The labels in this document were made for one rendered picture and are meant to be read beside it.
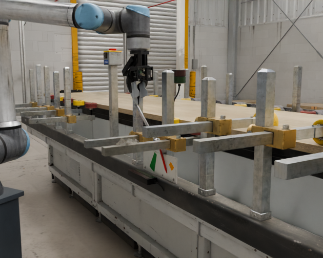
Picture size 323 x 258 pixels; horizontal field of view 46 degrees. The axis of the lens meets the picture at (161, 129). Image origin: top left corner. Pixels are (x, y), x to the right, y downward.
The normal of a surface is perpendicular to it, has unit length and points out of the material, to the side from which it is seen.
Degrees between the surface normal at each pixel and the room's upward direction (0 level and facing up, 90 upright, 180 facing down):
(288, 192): 90
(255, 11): 90
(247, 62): 90
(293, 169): 90
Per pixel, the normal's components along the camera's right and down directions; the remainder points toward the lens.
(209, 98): 0.52, 0.13
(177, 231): -0.85, 0.07
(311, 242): 0.00, -0.99
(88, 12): -0.23, 0.16
